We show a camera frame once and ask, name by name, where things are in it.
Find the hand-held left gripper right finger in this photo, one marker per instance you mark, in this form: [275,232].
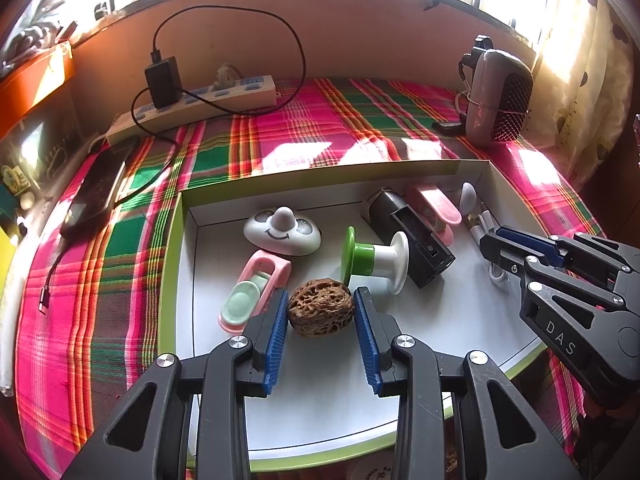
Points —
[367,340]

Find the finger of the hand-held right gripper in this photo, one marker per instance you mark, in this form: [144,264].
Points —
[505,252]
[525,241]

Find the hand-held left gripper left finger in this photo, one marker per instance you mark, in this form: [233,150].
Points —
[275,340]

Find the pink and mint holder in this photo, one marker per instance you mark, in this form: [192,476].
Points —
[240,305]

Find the white cardboard box green sides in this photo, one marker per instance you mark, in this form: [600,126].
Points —
[310,410]

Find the black rectangular case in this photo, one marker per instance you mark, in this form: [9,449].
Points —
[425,255]

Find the green and white spool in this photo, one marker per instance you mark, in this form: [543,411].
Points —
[380,260]

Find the pink plastic clip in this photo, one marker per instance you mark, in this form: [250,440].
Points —
[440,207]

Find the white smiley face toy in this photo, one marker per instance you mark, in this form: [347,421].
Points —
[300,242]

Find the grey heater with red net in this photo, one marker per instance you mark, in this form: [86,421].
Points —
[492,95]

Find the pink green plaid blanket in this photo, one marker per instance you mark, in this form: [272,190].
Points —
[100,310]

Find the cream dotted curtain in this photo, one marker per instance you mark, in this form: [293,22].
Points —
[585,60]

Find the black power bank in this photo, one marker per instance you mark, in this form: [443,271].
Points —
[95,190]

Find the white power strip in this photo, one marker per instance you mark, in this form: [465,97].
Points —
[235,92]

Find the small pale figurine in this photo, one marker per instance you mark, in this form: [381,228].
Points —
[225,77]

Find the white plastic pipe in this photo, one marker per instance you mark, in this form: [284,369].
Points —
[7,350]

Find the black charger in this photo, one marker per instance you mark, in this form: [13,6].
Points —
[162,85]

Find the yellow board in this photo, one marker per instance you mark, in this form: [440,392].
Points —
[5,255]

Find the pale green plant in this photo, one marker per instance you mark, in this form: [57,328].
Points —
[30,35]

